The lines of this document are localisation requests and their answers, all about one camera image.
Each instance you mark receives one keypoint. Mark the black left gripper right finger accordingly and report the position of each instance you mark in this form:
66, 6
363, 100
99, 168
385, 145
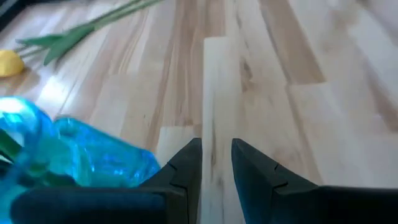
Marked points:
311, 207

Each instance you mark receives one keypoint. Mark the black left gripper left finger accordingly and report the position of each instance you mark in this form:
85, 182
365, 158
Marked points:
124, 207

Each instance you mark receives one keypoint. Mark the blue glass vase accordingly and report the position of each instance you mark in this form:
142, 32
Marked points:
93, 155

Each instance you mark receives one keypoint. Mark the yellow artificial tulip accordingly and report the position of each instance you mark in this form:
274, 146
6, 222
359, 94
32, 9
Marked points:
11, 63

